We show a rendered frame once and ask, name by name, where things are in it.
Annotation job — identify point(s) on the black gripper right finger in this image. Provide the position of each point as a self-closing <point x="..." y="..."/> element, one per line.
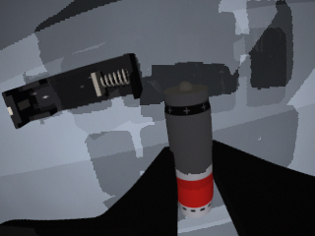
<point x="263" y="199"/>

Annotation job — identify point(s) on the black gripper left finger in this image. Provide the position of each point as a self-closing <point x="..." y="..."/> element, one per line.
<point x="148" y="209"/>

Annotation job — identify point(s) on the grey and red battery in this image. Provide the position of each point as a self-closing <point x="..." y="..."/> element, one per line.
<point x="188" y="119"/>

